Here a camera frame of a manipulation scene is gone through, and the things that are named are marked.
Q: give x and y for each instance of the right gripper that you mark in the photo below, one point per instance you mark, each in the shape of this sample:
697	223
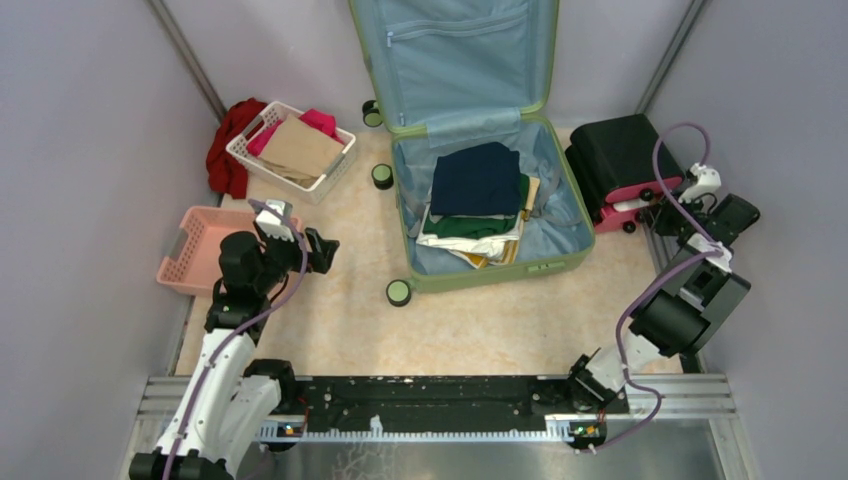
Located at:
672	216

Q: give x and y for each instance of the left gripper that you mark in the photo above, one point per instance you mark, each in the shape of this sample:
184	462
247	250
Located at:
319	249

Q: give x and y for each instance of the black and pink storage stack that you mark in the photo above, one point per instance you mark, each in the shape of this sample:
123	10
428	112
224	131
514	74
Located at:
612	162

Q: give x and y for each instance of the pink plastic basket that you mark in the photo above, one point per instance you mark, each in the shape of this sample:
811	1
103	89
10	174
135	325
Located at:
192	245

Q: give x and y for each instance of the navy blue garment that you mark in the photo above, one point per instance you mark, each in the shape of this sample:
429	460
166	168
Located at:
482	180

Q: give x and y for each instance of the green hard-shell suitcase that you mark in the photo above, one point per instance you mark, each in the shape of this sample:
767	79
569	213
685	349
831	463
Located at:
449	75

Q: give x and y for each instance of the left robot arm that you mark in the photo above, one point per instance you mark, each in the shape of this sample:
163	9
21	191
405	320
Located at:
231	392

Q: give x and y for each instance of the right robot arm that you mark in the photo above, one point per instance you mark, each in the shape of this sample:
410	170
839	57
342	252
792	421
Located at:
681	309

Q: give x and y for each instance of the tan folded cloth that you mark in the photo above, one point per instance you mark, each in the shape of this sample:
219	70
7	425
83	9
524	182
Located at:
301	165

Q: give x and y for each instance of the red cloth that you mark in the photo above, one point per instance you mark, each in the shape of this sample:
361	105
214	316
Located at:
225	174

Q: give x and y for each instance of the magenta cloth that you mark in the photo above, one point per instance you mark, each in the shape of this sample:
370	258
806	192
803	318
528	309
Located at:
318	122

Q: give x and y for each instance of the white plastic basket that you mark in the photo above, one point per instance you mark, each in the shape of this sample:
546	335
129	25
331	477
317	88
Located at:
270	114

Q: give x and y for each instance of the green folded garment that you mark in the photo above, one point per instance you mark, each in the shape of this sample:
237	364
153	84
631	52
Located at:
478	227

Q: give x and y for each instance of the white folded garment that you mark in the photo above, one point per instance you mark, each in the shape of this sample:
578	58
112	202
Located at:
491	247

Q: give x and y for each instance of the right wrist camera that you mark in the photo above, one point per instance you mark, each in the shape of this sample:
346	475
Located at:
703	180

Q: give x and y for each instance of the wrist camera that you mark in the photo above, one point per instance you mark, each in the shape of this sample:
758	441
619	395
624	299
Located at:
703	180
269	220

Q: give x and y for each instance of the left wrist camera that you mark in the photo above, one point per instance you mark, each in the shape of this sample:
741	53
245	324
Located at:
269	220

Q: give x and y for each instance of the right aluminium corner post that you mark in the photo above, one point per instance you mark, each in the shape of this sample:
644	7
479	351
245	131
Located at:
679	39

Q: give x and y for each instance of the aluminium corner post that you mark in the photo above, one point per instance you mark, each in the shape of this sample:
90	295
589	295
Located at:
184	51
679	39

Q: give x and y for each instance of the left aluminium corner post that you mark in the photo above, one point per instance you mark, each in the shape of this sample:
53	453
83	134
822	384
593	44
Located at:
184	51

